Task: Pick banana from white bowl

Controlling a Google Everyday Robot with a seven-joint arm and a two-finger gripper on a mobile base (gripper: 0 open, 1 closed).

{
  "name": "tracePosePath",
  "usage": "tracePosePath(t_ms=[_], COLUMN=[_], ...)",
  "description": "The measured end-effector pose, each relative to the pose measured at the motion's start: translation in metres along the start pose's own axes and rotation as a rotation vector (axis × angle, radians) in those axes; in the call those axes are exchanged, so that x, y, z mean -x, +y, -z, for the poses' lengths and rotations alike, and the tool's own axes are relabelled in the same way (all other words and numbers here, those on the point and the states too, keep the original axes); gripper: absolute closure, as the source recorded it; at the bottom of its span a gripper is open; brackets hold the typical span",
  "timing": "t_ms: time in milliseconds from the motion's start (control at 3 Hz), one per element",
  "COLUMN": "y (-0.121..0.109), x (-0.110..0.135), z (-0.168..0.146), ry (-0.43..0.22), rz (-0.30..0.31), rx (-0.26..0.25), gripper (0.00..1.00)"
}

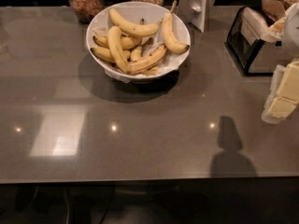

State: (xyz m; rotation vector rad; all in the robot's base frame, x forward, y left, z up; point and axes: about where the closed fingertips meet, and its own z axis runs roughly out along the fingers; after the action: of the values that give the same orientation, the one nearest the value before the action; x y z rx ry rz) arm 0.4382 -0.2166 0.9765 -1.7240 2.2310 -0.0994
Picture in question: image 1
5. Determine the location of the brown paper bag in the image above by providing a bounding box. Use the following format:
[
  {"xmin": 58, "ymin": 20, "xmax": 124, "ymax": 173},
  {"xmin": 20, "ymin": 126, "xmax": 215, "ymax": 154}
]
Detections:
[{"xmin": 261, "ymin": 0, "xmax": 286, "ymax": 21}]

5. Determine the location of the glass jar with nuts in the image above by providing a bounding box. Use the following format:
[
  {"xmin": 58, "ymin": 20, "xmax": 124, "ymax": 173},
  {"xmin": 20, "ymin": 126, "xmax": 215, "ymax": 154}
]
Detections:
[{"xmin": 68, "ymin": 0, "xmax": 105, "ymax": 23}]

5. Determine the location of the white upright stand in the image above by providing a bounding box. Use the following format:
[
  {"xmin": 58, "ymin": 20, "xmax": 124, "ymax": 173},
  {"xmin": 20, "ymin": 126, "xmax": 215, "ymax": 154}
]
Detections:
[{"xmin": 177, "ymin": 0, "xmax": 215, "ymax": 33}]

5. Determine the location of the long front yellow banana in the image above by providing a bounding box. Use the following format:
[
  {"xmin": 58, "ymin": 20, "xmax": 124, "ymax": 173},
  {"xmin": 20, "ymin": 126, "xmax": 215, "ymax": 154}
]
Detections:
[{"xmin": 107, "ymin": 26, "xmax": 130, "ymax": 74}]

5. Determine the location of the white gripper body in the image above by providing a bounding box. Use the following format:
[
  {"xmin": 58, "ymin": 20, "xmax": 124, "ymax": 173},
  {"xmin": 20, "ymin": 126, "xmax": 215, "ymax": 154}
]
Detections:
[{"xmin": 282, "ymin": 3, "xmax": 299, "ymax": 60}]

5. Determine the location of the bruised lower right banana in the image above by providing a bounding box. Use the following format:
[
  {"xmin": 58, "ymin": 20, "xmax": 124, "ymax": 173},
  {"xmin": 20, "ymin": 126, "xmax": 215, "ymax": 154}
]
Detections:
[{"xmin": 129, "ymin": 44, "xmax": 167, "ymax": 74}]

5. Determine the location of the small center banana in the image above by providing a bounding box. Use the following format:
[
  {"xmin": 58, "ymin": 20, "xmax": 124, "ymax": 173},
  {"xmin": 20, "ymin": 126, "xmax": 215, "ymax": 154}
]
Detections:
[{"xmin": 130, "ymin": 45, "xmax": 143, "ymax": 62}]

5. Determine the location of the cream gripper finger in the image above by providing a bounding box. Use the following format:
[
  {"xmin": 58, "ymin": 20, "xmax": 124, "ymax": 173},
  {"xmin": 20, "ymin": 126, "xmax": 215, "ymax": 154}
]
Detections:
[
  {"xmin": 261, "ymin": 17, "xmax": 286, "ymax": 43},
  {"xmin": 262, "ymin": 60, "xmax": 299, "ymax": 124}
]

